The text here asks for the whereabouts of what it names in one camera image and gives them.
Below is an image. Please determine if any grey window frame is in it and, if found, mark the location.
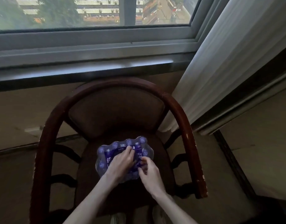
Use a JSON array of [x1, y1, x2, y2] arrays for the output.
[[0, 0, 231, 69]]

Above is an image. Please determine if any person's right forearm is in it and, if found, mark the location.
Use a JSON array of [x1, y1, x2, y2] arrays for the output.
[[150, 192, 198, 224]]

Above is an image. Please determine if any dark wooden armchair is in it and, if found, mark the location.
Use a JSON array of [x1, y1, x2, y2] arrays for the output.
[[29, 77, 208, 224]]

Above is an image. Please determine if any person's right hand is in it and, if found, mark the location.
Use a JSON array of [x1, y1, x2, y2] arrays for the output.
[[137, 156, 166, 198]]

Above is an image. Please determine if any shrink-wrapped pack of purple-capped bottles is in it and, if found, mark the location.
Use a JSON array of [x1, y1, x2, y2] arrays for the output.
[[95, 136, 154, 184]]

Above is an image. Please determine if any white sheer curtain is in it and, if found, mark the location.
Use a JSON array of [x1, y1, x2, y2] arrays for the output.
[[161, 0, 286, 132]]

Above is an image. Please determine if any person's left forearm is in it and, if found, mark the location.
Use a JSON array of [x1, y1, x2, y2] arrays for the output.
[[63, 173, 118, 224]]

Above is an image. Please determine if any person's left hand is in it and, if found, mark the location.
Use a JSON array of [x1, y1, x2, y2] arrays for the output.
[[105, 146, 137, 184]]

